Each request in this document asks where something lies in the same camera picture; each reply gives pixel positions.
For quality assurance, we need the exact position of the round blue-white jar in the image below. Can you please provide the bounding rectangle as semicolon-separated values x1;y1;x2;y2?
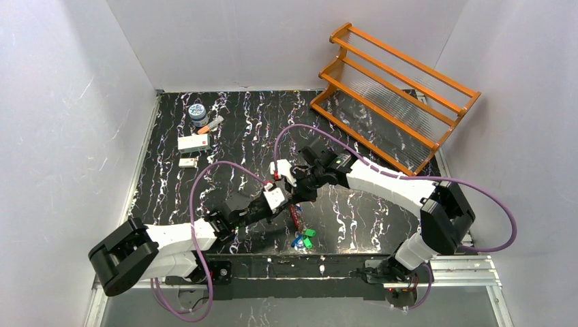
187;103;209;127

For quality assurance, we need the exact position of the purple cable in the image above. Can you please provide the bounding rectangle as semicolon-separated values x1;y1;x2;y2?
273;123;519;313
151;160;273;323

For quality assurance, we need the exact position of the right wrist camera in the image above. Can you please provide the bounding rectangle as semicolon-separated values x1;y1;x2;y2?
269;159;296;187

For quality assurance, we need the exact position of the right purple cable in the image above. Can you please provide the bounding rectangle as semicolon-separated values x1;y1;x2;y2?
273;123;519;313

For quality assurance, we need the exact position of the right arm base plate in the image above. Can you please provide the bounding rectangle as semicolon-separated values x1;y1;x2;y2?
352;259;431;287

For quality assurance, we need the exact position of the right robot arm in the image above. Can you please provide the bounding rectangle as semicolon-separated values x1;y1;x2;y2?
270;143;476;272

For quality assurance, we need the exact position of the white medicine box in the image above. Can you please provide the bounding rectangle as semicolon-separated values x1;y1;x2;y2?
177;134;211;153

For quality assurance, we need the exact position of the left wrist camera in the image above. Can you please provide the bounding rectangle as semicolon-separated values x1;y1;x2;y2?
263;181;288;213

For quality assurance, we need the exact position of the aluminium rail frame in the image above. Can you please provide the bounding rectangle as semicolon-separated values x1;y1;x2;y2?
84;255;515;327

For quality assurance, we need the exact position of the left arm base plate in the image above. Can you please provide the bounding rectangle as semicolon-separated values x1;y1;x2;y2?
164;260;232;285

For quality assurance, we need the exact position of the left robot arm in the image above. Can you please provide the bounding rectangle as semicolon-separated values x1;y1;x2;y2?
88;189;295;296

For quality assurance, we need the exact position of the small white flat box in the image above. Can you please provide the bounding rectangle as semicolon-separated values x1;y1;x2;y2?
179;157;198;168

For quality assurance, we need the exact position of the orange wooden shelf rack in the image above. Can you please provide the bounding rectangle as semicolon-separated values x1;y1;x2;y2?
310;22;481;176

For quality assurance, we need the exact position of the keyring with coloured key tags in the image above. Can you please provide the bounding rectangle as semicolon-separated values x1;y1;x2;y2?
289;205;317;250

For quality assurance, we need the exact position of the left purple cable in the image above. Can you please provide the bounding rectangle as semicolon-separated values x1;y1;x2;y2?
151;160;273;323

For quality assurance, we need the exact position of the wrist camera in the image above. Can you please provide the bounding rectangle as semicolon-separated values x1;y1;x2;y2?
269;159;296;187
263;181;288;213

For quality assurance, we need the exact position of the orange and white tube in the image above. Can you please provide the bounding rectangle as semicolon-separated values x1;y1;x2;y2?
197;116;224;135

